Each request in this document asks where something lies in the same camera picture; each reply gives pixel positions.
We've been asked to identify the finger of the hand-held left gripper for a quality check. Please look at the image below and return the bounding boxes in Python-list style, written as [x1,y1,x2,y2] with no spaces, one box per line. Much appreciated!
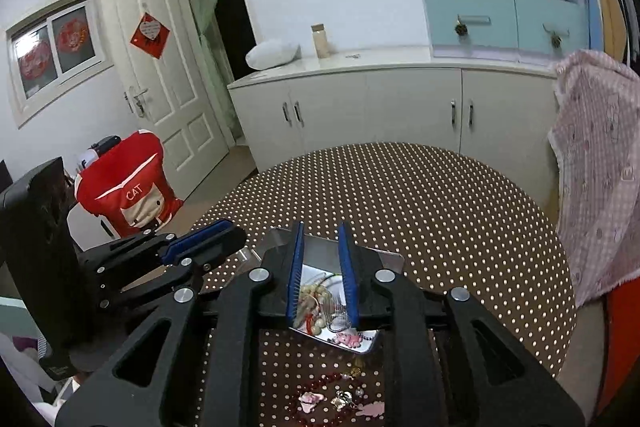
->
[79,220,234,284]
[99,231,247,314]

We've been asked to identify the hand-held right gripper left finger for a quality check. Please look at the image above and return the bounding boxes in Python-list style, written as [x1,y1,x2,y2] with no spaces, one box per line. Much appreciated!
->
[55,221,306,427]

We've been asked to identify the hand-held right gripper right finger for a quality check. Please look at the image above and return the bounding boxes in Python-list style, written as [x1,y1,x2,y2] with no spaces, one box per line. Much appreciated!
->
[337,223,586,427]

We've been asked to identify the silver metal tin box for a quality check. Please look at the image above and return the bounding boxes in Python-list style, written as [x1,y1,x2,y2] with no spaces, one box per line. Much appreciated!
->
[259,227,405,356]

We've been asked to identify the silver chain necklace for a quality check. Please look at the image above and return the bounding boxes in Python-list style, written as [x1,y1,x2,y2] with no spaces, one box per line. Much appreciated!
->
[320,296,352,334]

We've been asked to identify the red chair cover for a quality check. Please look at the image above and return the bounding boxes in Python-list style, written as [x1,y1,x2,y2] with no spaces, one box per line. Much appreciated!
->
[74,129,185,238]

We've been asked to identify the silver charm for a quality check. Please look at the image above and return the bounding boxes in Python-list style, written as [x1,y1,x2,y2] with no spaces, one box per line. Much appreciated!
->
[330,389,364,411]

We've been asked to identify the small black object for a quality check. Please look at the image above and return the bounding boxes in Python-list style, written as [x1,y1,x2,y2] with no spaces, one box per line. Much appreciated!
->
[94,135,123,156]

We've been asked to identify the white panel door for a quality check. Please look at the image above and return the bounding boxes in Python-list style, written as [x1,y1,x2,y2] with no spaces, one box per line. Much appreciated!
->
[97,0,236,202]

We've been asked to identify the white sideboard cabinet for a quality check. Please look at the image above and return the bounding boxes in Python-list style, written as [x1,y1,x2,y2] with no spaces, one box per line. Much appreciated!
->
[227,47,564,208]

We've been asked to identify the red paper window decoration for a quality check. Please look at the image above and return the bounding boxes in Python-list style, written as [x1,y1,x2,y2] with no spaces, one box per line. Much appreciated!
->
[56,14,92,55]
[18,42,47,85]

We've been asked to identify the white plastic bag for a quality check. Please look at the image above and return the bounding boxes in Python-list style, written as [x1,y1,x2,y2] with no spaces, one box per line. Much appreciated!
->
[245,39,301,70]

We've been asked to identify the red diamond door decoration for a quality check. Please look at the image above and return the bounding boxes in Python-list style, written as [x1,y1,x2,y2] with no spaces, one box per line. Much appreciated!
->
[130,12,171,60]

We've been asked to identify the glass jar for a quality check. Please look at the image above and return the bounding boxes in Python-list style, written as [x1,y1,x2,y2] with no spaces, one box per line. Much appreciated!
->
[310,24,330,60]

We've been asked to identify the green curtain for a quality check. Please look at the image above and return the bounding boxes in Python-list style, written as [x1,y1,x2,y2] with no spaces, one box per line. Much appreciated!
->
[182,0,242,148]

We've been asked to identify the white framed window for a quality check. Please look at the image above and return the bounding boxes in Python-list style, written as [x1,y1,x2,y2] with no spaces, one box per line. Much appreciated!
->
[5,0,114,128]

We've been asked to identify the pink printed cloth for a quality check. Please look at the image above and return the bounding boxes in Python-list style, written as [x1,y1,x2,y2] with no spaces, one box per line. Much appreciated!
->
[547,49,640,309]

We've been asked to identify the red cloth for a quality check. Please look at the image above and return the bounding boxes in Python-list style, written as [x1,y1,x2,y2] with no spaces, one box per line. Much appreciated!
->
[594,277,640,419]

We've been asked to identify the teal drawer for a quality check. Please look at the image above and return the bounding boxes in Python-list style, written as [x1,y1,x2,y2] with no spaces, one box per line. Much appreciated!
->
[420,0,519,50]
[513,0,591,56]

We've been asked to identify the pale bead bracelet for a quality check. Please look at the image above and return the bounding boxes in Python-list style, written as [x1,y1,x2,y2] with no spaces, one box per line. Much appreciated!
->
[292,282,332,333]

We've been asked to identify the red cord bracelet gold charm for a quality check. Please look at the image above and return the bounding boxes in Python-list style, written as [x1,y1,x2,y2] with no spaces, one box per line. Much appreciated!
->
[300,274,347,339]

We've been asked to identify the red bead bracelet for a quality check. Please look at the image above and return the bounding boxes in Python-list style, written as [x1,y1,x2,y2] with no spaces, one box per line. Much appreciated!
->
[295,372,362,424]

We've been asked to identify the metal door handle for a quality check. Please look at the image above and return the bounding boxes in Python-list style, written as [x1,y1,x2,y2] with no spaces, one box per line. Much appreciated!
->
[124,88,151,116]

